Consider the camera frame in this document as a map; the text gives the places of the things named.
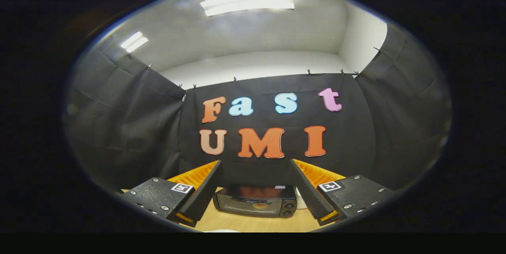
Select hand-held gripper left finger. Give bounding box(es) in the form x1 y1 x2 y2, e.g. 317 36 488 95
119 160 224 229

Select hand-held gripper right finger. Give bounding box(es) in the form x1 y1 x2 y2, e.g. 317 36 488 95
289 158 396 227

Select black toaster oven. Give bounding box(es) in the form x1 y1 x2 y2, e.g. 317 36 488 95
213 184 298 218

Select white box appliance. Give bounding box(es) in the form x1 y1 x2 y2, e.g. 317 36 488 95
296 188 308 210

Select black backdrop cloth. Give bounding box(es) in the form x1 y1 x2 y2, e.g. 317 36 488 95
63 23 453 191

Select small ceiling light panel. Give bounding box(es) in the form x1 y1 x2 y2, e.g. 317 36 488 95
120 31 149 53

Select large ceiling light panel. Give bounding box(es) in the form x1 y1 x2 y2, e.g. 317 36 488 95
200 0 295 17

